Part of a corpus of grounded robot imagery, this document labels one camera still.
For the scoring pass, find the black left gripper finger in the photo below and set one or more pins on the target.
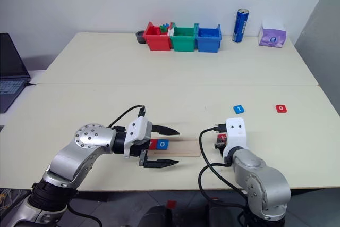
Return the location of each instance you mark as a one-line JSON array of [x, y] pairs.
[[167, 130], [162, 163]]

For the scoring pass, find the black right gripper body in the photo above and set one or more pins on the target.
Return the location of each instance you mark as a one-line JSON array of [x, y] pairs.
[[220, 147]]

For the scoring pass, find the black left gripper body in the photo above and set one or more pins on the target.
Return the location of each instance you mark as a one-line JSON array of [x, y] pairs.
[[138, 149]]

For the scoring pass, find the red letter b block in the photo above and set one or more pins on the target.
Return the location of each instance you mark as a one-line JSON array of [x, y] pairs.
[[222, 138]]

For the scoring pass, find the blue letter t block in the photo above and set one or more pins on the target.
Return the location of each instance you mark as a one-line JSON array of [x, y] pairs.
[[238, 108]]

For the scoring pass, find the red letter o block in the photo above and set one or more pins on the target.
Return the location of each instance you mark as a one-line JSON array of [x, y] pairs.
[[281, 108]]

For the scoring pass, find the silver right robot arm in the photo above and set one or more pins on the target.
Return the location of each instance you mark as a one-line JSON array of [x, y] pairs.
[[260, 176]]

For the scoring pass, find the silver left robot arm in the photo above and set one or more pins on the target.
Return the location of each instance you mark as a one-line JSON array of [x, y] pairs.
[[77, 155]]

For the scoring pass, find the blue letter o block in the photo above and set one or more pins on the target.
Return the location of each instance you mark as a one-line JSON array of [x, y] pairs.
[[162, 144]]

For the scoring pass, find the red letter r block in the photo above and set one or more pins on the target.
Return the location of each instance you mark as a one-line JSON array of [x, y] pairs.
[[152, 144]]

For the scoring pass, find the wooden letter tray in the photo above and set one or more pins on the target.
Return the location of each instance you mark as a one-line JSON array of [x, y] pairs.
[[183, 147]]

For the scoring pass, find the red tape patch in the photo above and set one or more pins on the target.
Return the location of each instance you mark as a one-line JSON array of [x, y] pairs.
[[171, 204]]

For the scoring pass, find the red plastic bin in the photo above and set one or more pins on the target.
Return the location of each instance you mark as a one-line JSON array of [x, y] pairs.
[[158, 41]]

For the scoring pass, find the green plastic bin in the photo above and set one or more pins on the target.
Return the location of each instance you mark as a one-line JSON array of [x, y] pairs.
[[183, 42]]

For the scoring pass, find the dark round holder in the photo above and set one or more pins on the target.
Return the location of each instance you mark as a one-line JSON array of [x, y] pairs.
[[139, 37]]

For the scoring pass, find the blue plastic bin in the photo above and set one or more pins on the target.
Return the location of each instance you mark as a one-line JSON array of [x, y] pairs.
[[208, 42]]

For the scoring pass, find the small white toy piece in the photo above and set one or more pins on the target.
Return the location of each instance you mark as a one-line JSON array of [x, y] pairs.
[[171, 30]]

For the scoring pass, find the blue and green toy bricks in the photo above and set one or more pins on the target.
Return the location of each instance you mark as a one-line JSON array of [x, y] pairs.
[[164, 27]]

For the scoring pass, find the purple tissue box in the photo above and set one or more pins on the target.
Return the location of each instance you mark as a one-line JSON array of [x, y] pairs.
[[272, 37]]

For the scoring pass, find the tall blue drink can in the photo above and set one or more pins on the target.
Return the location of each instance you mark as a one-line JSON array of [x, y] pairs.
[[240, 26]]

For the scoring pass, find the dark laptop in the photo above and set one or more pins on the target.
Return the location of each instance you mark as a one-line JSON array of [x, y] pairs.
[[10, 70]]

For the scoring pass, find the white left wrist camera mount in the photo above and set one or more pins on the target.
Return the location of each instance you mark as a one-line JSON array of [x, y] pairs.
[[138, 128]]

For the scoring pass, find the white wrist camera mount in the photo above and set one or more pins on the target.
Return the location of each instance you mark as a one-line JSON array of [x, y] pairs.
[[138, 128], [236, 134]]

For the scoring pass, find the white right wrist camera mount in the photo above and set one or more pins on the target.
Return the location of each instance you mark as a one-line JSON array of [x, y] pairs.
[[236, 134]]

